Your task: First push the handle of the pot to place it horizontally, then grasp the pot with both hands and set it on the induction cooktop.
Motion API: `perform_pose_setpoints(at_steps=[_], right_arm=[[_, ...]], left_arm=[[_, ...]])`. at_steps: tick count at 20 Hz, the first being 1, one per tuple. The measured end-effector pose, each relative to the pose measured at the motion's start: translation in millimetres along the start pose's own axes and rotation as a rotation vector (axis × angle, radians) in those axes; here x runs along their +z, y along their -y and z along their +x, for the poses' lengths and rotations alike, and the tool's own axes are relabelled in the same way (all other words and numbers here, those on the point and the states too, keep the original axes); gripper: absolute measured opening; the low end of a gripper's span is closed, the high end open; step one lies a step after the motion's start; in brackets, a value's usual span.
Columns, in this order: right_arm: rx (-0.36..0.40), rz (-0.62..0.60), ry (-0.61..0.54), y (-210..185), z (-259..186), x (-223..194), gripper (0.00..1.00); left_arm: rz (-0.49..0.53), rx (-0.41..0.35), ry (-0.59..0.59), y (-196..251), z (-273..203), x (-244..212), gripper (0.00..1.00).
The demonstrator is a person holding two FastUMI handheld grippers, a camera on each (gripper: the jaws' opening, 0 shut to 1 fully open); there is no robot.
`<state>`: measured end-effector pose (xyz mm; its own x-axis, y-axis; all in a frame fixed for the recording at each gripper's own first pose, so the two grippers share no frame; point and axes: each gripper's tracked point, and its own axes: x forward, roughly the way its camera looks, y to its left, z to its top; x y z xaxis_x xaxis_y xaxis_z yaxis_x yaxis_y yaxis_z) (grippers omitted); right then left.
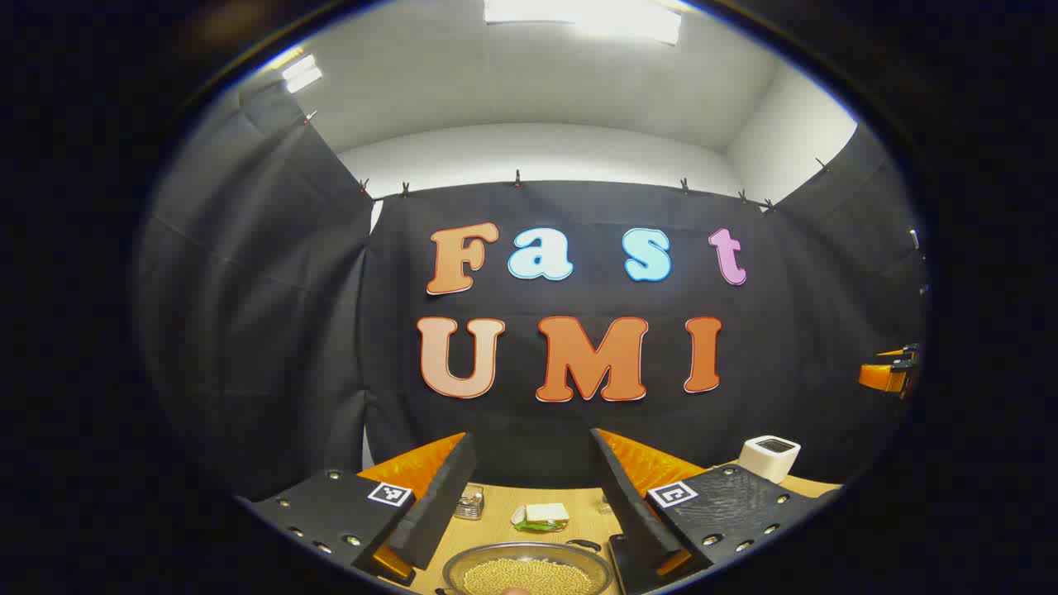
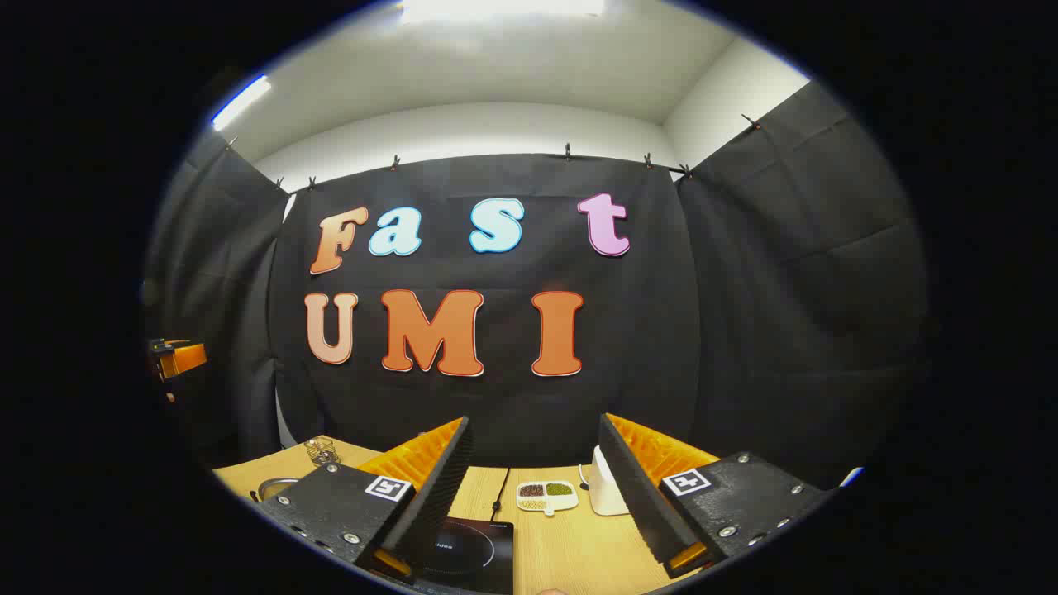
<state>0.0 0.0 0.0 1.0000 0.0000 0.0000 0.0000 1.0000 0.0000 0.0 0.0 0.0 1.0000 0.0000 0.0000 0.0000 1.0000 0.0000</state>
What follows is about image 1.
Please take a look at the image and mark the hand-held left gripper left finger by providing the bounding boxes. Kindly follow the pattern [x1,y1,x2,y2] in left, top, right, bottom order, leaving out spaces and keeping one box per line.
[236,431,479,588]

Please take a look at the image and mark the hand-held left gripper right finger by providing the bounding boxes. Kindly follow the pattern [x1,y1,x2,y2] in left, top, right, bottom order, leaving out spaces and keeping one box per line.
[589,428,844,595]

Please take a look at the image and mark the black induction cooktop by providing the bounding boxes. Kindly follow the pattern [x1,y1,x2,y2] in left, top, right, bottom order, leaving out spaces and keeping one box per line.
[608,533,636,595]

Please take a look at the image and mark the steel pot with black handles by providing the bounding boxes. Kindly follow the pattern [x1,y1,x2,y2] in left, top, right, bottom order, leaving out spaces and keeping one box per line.
[438,539,614,595]

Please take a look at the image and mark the small white plate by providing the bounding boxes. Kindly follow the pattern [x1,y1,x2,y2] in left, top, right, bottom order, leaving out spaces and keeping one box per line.
[511,506,571,534]

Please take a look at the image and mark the sandwich with lettuce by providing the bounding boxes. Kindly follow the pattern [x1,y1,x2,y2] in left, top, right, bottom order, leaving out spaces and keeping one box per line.
[524,502,570,530]

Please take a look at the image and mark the pile of soybeans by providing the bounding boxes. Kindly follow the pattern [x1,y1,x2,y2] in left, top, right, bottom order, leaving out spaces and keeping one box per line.
[463,559,596,595]

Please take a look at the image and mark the white toaster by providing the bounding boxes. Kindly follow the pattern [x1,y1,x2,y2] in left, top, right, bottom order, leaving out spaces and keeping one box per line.
[738,436,801,484]

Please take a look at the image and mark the small ceiling light panel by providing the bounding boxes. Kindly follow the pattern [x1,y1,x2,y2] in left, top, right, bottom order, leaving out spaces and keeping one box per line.
[281,54,323,93]

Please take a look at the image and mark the large ceiling light panel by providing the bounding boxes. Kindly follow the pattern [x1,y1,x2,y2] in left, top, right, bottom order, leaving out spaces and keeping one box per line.
[484,0,683,46]

